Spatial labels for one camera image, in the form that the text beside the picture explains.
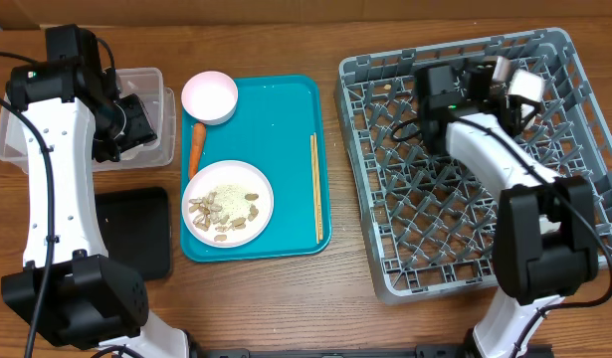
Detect wooden chopstick left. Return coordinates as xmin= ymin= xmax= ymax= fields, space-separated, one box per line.
xmin=310 ymin=133 xmax=321 ymax=245

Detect teal serving tray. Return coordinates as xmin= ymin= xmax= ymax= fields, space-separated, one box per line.
xmin=180 ymin=75 xmax=332 ymax=263

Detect wooden chopstick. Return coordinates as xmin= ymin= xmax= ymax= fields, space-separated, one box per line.
xmin=311 ymin=133 xmax=323 ymax=244
xmin=310 ymin=133 xmax=321 ymax=245

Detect peanuts and rice scraps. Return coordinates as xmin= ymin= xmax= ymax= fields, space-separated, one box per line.
xmin=188 ymin=184 xmax=260 ymax=245

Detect clear plastic bin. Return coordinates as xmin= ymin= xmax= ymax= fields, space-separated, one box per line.
xmin=0 ymin=68 xmax=176 ymax=173

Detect white bowl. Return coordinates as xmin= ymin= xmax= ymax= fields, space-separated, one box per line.
xmin=508 ymin=69 xmax=544 ymax=133

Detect pink bowl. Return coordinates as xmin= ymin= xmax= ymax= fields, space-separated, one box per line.
xmin=181 ymin=71 xmax=239 ymax=125

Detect orange carrot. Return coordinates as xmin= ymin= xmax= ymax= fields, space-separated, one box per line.
xmin=188 ymin=122 xmax=206 ymax=179

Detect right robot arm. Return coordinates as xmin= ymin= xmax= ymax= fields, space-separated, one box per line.
xmin=414 ymin=57 xmax=598 ymax=357

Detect grey dishwasher rack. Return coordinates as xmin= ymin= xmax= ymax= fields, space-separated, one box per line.
xmin=334 ymin=28 xmax=612 ymax=304

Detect black tray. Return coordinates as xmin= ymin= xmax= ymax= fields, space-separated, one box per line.
xmin=96 ymin=187 xmax=172 ymax=280

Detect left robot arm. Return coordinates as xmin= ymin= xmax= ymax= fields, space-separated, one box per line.
xmin=1 ymin=25 xmax=200 ymax=357

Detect wooden chopstick right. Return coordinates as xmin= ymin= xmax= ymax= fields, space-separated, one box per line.
xmin=311 ymin=133 xmax=323 ymax=244

